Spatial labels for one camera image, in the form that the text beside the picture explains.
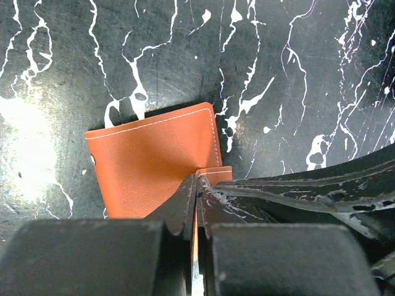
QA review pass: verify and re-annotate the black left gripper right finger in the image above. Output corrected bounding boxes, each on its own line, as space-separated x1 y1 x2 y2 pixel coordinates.
196 176 264 295

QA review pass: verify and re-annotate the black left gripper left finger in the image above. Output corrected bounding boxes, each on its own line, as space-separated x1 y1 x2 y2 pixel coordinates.
145 175 197 295

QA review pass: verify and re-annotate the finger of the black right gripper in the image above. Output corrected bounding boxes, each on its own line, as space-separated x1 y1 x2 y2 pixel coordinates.
213 177 394 240
240 144 394 193

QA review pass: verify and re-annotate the brown leather card holder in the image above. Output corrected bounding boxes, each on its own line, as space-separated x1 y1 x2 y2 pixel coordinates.
85 102 233 219

